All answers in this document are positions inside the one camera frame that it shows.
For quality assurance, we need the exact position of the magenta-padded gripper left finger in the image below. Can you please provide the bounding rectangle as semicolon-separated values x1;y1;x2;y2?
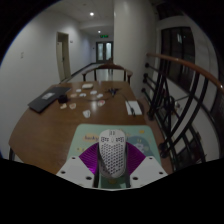
55;142;101;189

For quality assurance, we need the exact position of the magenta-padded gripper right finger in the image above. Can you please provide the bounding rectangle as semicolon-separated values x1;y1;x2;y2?
124;141;169;189

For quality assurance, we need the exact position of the white perforated computer mouse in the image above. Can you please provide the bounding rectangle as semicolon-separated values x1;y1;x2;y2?
98;128;128;179

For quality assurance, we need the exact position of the light green printed mouse pad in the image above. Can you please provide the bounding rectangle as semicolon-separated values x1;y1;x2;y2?
68;123;163;191

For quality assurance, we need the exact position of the black pen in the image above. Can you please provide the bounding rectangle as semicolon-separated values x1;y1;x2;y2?
127;101;136;117

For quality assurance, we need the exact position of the white notepad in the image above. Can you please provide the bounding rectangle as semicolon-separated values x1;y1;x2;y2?
124;100;143;117

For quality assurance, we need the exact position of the black railing with wooden handrail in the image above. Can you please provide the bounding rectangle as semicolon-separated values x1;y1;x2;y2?
141;52;224;172

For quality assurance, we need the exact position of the black closed laptop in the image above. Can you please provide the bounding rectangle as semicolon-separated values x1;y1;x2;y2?
27;86;72;114

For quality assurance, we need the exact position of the black key bunch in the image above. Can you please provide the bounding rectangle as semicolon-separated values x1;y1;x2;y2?
104;87;120;98

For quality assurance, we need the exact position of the wooden armchair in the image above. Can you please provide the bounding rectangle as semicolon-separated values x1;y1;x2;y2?
82;63;134;84

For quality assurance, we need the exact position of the white side door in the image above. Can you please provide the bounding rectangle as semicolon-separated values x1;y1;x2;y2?
55;31;72;81

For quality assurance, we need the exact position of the dark window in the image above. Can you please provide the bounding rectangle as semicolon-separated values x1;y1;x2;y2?
159;26;198;92

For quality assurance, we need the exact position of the glass double door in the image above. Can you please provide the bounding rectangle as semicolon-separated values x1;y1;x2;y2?
95;41;114;64

